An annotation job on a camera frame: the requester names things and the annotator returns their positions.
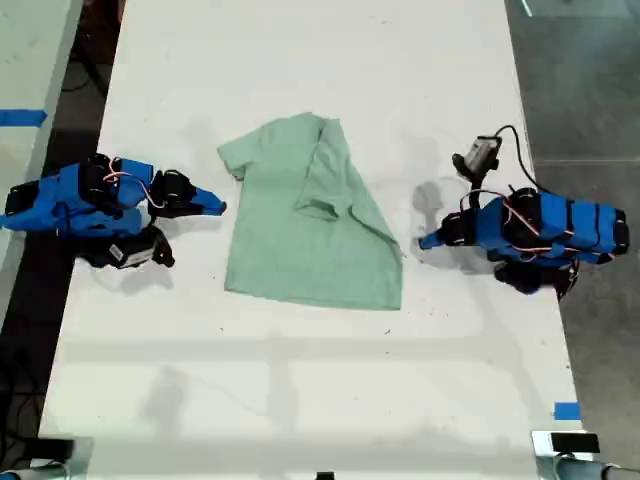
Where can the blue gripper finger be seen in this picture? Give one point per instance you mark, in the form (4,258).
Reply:
(207,210)
(440,239)
(207,196)

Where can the pale green T-shirt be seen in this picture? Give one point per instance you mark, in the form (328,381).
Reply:
(280,225)

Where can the long blue tape strip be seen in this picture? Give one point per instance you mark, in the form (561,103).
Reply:
(22,118)

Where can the short blue tape strip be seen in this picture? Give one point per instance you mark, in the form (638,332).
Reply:
(567,411)

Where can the white box with black top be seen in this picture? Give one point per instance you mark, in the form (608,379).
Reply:
(572,443)

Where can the small black box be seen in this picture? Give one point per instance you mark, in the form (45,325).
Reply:
(56,450)
(325,476)

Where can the short black camera stalk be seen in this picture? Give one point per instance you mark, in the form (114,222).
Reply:
(475,185)

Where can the black camera box white label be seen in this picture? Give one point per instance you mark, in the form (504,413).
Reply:
(135,252)

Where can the grey black camera box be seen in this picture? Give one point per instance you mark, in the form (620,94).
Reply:
(477,152)

